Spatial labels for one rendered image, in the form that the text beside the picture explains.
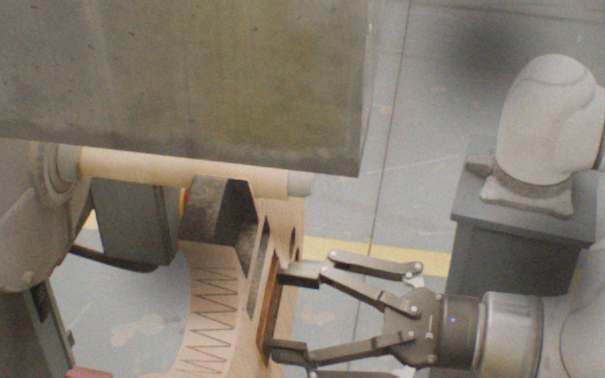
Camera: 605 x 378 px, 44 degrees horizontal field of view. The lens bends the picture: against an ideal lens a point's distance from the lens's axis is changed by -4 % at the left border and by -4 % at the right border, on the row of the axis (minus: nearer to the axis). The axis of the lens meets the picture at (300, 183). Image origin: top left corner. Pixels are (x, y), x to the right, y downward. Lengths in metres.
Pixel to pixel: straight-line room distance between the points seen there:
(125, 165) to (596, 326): 0.39
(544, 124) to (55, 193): 0.94
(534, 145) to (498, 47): 2.13
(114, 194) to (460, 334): 0.47
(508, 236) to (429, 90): 1.70
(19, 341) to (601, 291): 0.72
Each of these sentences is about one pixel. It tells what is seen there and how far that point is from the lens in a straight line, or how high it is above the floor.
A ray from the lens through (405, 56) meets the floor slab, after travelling 3.37.
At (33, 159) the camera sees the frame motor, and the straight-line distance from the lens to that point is 0.66.
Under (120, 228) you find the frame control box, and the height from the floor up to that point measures 0.98.
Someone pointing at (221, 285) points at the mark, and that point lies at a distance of 0.63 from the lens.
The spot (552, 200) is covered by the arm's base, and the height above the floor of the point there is 0.72.
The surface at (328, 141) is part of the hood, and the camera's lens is 0.41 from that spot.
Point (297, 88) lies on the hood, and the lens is 0.40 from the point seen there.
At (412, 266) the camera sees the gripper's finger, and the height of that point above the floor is 1.10.
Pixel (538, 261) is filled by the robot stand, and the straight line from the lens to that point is 1.54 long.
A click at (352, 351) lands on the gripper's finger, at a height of 1.06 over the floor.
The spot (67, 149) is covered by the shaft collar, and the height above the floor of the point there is 1.27.
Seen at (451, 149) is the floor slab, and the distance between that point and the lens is 2.83.
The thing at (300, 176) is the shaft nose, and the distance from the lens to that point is 0.62.
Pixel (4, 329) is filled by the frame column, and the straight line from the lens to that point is 1.00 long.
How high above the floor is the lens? 1.65
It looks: 39 degrees down
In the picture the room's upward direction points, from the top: straight up
